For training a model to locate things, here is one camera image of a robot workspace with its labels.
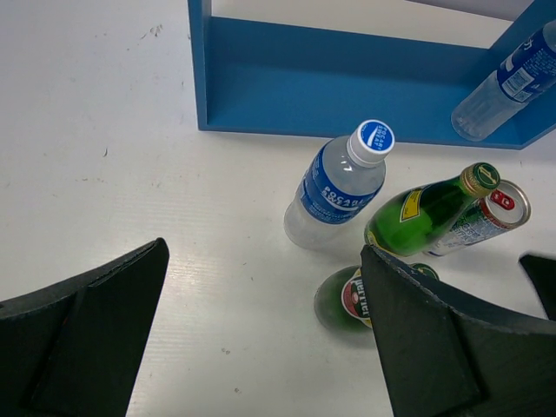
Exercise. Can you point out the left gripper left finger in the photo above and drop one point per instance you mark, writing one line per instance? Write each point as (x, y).
(75, 347)

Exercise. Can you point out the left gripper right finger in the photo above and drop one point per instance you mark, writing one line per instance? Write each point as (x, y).
(445, 352)

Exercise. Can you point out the green glass bottle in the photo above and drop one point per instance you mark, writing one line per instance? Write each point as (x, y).
(341, 304)
(414, 220)

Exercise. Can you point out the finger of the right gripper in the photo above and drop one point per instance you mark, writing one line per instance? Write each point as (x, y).
(541, 272)

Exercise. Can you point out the Pocari Sweat plastic bottle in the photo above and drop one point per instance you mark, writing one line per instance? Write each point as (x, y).
(346, 174)
(523, 76)

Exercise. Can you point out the blue and yellow wooden shelf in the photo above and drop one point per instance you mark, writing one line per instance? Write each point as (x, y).
(277, 79)

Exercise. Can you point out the Red Bull can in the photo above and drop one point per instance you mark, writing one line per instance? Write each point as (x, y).
(505, 209)

